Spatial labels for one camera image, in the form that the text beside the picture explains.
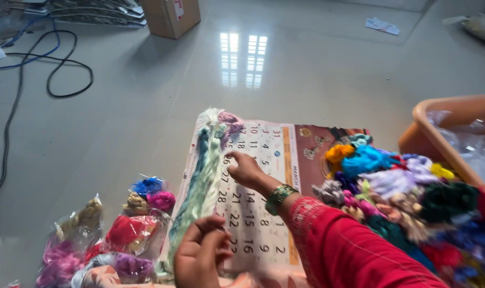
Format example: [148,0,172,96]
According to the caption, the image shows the person's right hand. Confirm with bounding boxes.
[225,151,268,191]

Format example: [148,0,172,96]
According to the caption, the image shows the person's left hand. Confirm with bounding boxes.
[174,215,235,288]

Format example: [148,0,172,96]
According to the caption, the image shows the teal and pale green thread bundle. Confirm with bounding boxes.
[162,108,231,273]

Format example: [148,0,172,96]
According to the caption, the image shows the pink lilac thread skein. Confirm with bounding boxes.
[218,111,246,149]

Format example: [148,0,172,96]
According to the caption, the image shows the printed calendar sheet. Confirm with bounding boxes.
[159,119,371,277]

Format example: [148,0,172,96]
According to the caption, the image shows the green beaded bangles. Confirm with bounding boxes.
[265,183,300,217]

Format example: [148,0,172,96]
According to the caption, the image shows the bag of blue pink thread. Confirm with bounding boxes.
[122,175,177,217]

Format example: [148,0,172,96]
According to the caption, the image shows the bag of red thread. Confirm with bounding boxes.
[100,214,167,254]

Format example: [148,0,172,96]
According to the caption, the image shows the bag of purple thread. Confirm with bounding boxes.
[71,252,157,285]

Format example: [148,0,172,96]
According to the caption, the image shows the person's peach patterned clothing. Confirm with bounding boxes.
[81,265,307,288]

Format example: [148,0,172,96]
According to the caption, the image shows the bag of beige thread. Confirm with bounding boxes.
[53,194,104,241]

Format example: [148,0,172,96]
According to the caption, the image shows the brown cardboard box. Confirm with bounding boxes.
[140,0,202,40]

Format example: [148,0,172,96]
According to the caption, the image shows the bag of magenta thread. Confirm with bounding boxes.
[35,238,87,288]

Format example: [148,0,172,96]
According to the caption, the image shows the heap of colourful thread skeins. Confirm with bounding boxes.
[312,134,485,288]

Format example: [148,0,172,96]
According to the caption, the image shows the orange plastic basin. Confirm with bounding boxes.
[398,95,485,220]

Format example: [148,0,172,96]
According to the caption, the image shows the white paper slip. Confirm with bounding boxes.
[365,17,401,36]

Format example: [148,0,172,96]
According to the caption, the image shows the stack of printed sheets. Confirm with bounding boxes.
[6,0,148,29]

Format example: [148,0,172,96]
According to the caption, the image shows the clear plastic bags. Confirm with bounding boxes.
[427,110,485,185]

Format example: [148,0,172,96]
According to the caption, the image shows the blue cable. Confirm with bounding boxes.
[0,17,62,73]

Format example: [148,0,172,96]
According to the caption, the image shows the black cable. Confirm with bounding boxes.
[0,30,94,213]

